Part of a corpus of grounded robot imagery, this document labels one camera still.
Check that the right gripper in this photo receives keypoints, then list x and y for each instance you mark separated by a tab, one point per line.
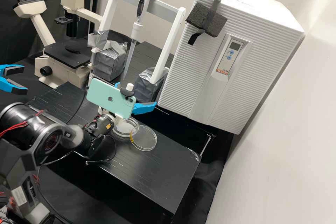
117	123

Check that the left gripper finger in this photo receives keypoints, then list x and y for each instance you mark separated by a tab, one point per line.
14	86
11	70

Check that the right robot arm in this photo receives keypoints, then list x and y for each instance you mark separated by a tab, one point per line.
39	129

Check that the grey taped block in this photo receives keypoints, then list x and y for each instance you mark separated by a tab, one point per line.
145	85
107	61

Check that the petri dish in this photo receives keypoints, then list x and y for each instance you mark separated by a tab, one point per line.
124	129

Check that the petri dish lid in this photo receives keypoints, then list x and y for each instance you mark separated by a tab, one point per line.
144	140

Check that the cream microscope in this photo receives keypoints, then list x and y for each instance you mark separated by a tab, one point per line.
60	61

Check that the incubator door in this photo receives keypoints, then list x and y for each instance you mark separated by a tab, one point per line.
189	77

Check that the pipette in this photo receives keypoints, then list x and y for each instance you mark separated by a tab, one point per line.
138	14

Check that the white pipette stand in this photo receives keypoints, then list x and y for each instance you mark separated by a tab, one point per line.
162	6

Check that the white incubator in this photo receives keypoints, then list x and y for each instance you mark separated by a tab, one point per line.
262	4

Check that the right wrist camera phone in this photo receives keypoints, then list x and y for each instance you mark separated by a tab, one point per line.
110	95

